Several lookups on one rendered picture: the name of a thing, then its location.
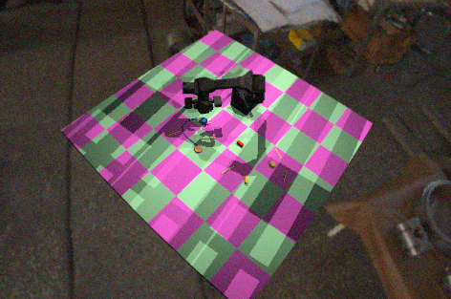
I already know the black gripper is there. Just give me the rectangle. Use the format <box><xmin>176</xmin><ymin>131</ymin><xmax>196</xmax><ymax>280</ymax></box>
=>
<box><xmin>184</xmin><ymin>95</ymin><xmax>222</xmax><ymax>113</ymax></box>

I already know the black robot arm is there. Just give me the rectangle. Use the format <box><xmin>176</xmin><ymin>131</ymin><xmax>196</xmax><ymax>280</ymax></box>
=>
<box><xmin>183</xmin><ymin>74</ymin><xmax>266</xmax><ymax>115</ymax></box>

